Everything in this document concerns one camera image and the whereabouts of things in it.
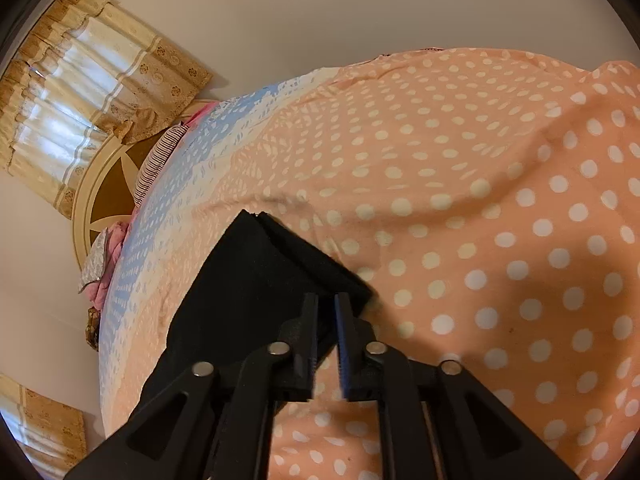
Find beige patterned curtain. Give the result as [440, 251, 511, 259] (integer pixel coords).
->
[0, 0, 214, 221]
[0, 372, 89, 467]

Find striped pillow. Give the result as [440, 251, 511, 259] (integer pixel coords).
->
[134, 124, 192, 209]

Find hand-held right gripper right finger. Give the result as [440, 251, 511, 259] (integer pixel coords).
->
[334, 292, 581, 480]

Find black pants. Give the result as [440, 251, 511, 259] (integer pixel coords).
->
[140, 209, 374, 411]

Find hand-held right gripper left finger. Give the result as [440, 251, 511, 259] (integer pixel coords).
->
[65, 292, 321, 480]

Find grey patterned pillow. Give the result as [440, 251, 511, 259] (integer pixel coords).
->
[77, 229, 114, 294]

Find pink cloth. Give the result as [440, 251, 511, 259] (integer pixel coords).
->
[82, 220, 137, 311]

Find peach polka-dot bed sheet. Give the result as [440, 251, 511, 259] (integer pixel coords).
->
[97, 47, 640, 480]

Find cream and brown headboard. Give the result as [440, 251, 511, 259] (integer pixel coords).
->
[72, 100, 217, 281]

